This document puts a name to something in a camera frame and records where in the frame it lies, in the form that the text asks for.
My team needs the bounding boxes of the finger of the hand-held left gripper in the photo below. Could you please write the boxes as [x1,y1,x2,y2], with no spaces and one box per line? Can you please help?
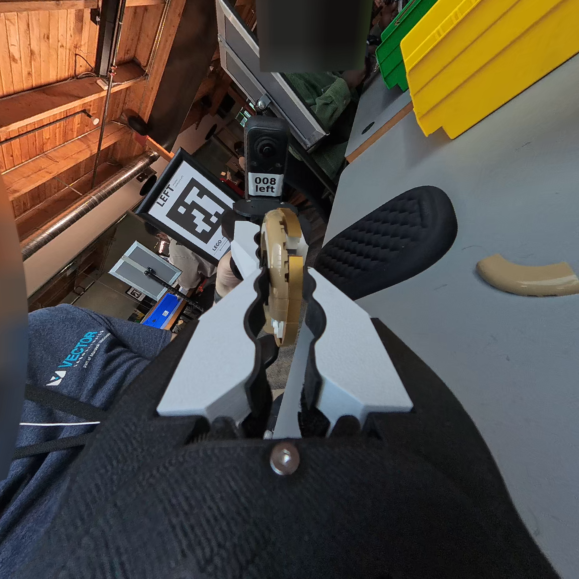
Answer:
[289,225,310,268]
[231,221,264,282]

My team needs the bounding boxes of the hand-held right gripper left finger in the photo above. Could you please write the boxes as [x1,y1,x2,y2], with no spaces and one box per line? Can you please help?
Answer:
[157,267,264,424]

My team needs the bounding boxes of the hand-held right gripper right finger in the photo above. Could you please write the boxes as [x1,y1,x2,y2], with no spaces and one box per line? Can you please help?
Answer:
[307,266,415,431]

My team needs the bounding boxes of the round tan lego assembly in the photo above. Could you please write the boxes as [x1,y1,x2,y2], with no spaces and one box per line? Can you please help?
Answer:
[261,207,305,348]

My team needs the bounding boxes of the curved tan lego piece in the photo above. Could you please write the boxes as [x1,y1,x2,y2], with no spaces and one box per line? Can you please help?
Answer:
[475,253,579,298]

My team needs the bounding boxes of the person's left hand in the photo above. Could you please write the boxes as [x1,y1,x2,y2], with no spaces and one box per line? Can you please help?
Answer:
[215,257,241,300]

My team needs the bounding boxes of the black-framed marker sign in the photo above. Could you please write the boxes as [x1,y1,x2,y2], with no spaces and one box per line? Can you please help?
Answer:
[135,146,241,266]

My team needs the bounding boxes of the blue plastic bin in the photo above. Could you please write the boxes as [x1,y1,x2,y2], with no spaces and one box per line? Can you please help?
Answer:
[141,291,187,327]

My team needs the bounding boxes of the person's blue shirt torso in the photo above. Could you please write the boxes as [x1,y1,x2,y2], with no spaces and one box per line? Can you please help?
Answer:
[0,302,176,579]

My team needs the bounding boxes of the black textured pad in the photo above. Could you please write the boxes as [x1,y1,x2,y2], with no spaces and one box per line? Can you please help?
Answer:
[314,185,458,301]

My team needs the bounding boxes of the small grey framed panel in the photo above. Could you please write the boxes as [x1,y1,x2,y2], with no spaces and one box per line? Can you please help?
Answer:
[108,240,182,300]

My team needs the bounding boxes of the large grey framed panel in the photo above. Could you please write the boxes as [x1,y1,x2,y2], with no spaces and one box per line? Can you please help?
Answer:
[215,0,330,151]

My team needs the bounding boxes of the green plastic bin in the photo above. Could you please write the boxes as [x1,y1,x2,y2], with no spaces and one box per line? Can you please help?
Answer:
[375,0,438,92]

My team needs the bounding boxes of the yellow plastic bin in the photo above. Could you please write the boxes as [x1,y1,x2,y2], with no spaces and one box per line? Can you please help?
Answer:
[400,0,579,140]

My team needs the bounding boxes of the black shoulder strap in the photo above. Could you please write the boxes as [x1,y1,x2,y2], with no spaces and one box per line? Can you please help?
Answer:
[14,384,107,458]

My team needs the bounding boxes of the metal duct pipe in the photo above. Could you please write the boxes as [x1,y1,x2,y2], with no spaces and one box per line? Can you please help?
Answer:
[20,150,160,261]

